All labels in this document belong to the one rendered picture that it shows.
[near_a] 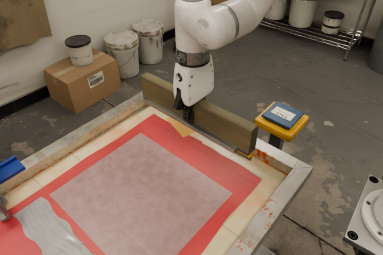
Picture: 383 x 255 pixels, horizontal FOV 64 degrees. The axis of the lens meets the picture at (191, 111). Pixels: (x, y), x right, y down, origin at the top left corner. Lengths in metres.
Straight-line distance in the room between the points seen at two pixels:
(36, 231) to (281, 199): 0.55
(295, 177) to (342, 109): 2.09
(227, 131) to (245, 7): 0.27
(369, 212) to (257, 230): 0.23
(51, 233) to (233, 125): 0.46
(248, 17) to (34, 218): 0.64
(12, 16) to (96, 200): 1.97
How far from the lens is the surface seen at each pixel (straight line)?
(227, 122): 0.69
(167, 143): 0.90
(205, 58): 0.66
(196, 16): 0.58
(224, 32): 0.55
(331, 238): 1.97
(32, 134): 2.63
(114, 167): 0.86
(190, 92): 0.68
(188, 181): 0.81
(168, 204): 0.77
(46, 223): 0.80
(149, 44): 3.08
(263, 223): 0.71
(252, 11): 0.62
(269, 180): 0.83
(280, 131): 0.98
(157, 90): 0.82
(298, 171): 0.83
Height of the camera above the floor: 1.59
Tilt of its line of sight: 39 degrees down
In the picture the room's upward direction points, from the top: straight up
